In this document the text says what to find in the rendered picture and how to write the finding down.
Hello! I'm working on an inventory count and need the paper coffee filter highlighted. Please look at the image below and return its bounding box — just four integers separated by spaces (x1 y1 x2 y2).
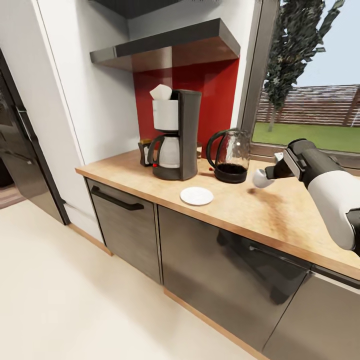
150 84 172 101

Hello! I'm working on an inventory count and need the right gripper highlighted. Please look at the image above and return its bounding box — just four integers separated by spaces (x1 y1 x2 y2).
265 162 296 180

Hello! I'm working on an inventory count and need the electric kettle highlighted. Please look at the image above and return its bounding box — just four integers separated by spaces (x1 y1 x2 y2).
206 128 252 184

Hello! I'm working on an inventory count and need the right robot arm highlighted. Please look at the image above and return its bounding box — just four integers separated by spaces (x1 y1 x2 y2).
265 139 360 256

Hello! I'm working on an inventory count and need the coffee cup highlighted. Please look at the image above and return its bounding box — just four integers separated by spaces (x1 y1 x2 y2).
252 168 276 189

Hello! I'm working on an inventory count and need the bottle of coffee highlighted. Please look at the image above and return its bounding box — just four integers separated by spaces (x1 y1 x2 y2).
138 139 154 167

